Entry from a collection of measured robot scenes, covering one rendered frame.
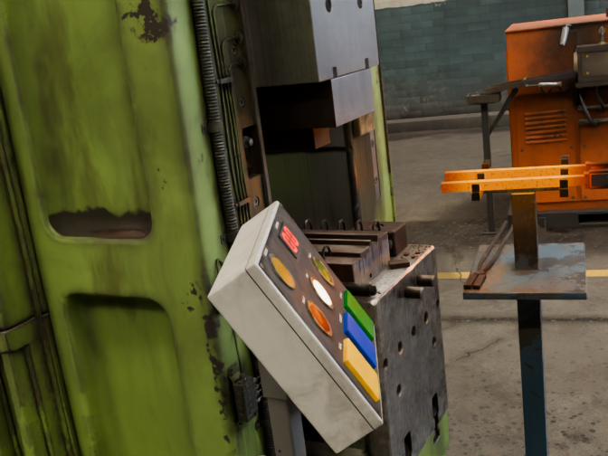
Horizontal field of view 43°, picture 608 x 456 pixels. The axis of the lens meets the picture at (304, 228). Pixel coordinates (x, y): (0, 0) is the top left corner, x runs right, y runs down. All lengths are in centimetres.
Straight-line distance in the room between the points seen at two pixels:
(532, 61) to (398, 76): 436
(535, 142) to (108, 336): 379
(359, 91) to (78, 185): 61
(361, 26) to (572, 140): 351
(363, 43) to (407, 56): 753
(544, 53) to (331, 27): 356
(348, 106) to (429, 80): 761
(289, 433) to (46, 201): 72
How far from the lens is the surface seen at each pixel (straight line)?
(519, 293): 202
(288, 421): 124
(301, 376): 104
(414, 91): 926
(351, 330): 117
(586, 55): 489
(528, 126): 509
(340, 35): 161
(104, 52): 153
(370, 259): 172
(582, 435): 291
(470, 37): 913
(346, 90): 162
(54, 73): 163
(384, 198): 217
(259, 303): 100
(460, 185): 201
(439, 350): 200
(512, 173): 212
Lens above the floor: 149
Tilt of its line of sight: 15 degrees down
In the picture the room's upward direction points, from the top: 7 degrees counter-clockwise
